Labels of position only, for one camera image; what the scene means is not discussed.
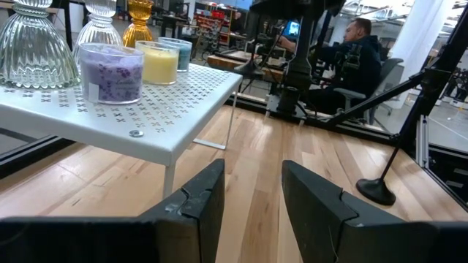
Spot white perforated metal shelf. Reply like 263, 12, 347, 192
0, 54, 244, 200

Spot blue lit screen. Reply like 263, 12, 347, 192
284, 20, 301, 37

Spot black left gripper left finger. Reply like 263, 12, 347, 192
0, 159, 226, 263

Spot grey office chair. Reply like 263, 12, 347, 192
333, 57, 405, 125

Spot clear ribbed glass candle holder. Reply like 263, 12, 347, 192
72, 0, 124, 69

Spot black wide-base candlestick holder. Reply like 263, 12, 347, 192
355, 105, 421, 207

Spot person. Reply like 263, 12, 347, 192
277, 17, 383, 114

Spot wooden workbench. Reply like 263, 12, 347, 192
206, 50, 286, 83

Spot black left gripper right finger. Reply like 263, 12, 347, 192
281, 159, 468, 263

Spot blue candle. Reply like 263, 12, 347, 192
157, 37, 193, 73

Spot black small-base candlestick holder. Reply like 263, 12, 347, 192
233, 36, 279, 80

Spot grey-green ribbed glass candle holder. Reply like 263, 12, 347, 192
0, 0, 80, 90

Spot yellow candle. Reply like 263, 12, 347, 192
135, 39, 181, 86

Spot amber ribbed glass candle holder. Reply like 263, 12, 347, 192
121, 0, 154, 48

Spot red storage rack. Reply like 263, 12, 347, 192
193, 3, 235, 37

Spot purple candle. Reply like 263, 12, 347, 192
78, 42, 146, 105

